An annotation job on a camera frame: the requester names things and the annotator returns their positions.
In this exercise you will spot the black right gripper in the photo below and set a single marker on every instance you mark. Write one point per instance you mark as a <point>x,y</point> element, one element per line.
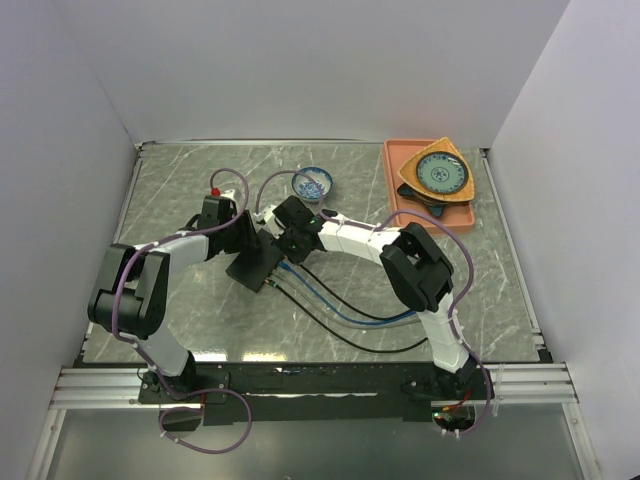
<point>294,258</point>

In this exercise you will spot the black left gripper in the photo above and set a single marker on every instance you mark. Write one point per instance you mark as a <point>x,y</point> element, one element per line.
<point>250,239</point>

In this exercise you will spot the black network switch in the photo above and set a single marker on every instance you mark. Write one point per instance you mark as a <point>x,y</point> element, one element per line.
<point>252,268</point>

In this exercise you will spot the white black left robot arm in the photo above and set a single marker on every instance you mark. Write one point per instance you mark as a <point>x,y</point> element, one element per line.
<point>129,297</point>

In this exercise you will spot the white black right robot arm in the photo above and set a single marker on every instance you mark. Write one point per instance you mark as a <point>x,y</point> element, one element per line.
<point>419,272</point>

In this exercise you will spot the blue white porcelain bowl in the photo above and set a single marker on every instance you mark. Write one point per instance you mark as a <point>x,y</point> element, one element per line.
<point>311,184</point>

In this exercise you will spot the yellow triangular woven plate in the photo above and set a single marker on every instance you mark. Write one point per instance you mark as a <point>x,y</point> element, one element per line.
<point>407,172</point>

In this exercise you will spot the dark blue triangular plate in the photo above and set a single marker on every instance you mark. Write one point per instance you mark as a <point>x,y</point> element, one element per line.
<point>414,200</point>

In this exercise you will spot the teal round patterned plate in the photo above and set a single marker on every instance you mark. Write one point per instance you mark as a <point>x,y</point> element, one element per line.
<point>442,173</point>

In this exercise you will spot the pink plastic tray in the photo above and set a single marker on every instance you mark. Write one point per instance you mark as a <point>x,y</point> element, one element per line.
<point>395,153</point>

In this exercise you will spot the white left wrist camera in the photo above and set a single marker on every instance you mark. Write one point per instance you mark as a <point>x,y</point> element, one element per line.
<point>231,194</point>

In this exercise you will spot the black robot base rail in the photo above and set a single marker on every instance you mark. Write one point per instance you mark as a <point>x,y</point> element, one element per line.
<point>231,392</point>

